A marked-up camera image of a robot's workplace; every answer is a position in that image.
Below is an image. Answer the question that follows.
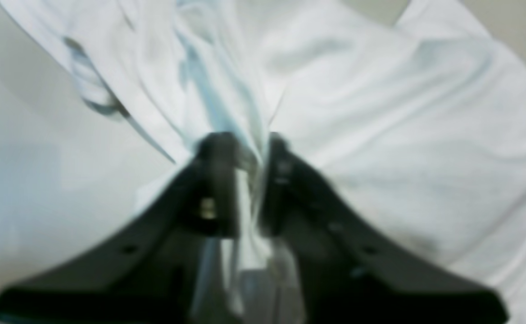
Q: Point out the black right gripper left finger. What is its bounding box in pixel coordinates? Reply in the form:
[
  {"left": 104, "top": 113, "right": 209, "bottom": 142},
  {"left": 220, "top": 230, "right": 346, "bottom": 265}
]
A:
[{"left": 0, "top": 133, "right": 240, "bottom": 324}]

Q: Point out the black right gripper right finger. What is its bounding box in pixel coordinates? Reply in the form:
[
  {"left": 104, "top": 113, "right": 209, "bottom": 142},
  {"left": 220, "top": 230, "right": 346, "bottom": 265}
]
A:
[{"left": 261, "top": 133, "right": 508, "bottom": 324}]

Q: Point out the white printed t-shirt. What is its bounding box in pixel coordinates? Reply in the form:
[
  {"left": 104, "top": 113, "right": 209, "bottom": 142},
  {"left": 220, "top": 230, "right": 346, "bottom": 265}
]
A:
[{"left": 0, "top": 0, "right": 526, "bottom": 324}]

